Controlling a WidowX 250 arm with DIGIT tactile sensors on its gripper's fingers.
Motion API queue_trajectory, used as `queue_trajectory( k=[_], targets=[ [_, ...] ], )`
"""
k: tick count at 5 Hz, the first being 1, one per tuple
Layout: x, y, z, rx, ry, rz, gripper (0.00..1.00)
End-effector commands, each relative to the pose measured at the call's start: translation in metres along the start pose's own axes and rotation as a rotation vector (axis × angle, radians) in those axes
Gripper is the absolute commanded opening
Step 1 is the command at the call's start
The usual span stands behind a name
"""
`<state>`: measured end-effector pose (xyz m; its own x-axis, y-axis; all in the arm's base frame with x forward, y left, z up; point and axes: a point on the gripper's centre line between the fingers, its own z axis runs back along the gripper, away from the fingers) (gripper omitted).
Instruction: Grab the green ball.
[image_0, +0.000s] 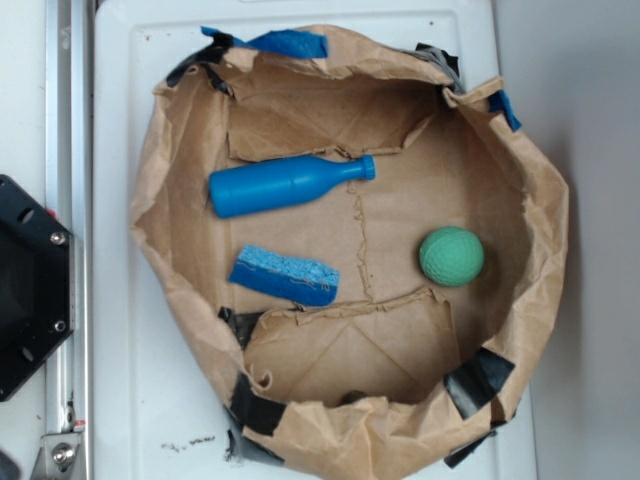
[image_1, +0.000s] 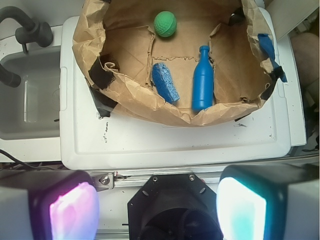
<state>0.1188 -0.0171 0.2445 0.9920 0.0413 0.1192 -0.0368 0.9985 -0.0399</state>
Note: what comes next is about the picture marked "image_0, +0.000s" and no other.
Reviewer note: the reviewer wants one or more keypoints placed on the green foam ball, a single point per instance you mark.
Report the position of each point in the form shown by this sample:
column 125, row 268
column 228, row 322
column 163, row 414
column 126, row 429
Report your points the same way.
column 451, row 256

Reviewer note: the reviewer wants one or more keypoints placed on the blue sponge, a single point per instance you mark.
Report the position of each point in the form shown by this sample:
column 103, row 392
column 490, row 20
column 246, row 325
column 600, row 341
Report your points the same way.
column 300, row 280

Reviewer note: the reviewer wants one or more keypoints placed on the brown paper bag bin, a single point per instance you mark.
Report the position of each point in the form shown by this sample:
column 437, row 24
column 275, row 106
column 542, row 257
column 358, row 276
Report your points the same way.
column 398, row 371

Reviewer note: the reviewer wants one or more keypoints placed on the blue plastic bottle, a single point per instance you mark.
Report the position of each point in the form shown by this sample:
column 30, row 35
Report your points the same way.
column 282, row 183

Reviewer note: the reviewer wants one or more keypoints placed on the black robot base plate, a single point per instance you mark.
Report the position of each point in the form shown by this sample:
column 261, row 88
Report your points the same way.
column 36, row 279

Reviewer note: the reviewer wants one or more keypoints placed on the aluminium extrusion rail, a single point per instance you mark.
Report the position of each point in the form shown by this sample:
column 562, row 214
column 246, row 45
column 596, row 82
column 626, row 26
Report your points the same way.
column 69, row 55

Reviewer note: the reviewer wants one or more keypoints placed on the metal corner bracket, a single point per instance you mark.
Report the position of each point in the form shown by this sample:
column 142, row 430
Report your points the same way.
column 60, row 457

